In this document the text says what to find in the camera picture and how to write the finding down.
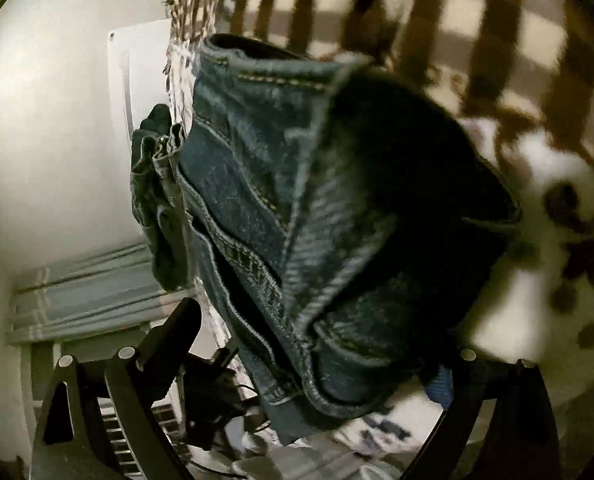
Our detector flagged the dark blue denim jeans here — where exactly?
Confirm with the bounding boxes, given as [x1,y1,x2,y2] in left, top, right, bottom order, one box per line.
[178,35,522,444]

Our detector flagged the green striped curtain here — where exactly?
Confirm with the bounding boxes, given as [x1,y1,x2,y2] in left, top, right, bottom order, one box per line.
[5,242,195,344]

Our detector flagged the dark green folded blanket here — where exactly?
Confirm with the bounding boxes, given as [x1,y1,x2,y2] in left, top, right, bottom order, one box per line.
[130,104,192,292]

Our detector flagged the floral bed blanket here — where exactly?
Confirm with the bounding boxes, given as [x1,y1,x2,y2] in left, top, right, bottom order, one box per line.
[168,0,594,448]

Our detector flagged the white bed headboard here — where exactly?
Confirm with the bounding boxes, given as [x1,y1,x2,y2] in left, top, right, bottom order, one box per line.
[107,20,171,154]

